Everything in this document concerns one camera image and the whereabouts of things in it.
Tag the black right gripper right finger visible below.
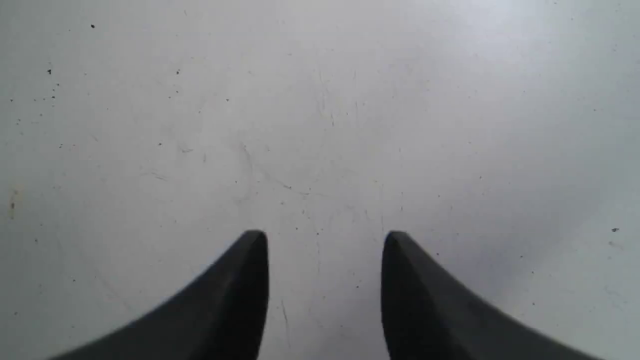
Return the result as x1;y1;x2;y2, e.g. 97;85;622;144
381;231;591;360

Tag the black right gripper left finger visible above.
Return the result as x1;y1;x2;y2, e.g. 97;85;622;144
57;230;270;360

